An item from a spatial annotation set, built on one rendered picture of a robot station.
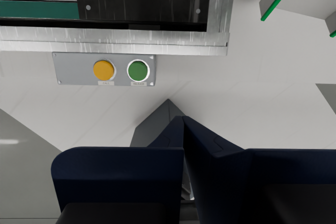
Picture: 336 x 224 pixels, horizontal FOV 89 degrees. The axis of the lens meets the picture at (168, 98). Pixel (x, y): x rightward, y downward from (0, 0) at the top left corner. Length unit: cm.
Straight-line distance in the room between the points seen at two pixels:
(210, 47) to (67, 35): 28
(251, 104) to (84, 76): 45
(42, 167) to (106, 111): 162
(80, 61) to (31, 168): 184
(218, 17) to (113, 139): 44
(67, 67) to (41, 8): 12
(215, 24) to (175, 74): 17
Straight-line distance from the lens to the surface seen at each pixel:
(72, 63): 41
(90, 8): 38
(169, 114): 39
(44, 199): 239
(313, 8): 41
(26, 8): 46
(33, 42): 44
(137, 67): 36
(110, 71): 37
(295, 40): 57
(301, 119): 67
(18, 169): 225
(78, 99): 55
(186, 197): 32
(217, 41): 38
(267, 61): 54
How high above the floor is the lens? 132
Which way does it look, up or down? 70 degrees down
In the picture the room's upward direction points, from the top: 176 degrees clockwise
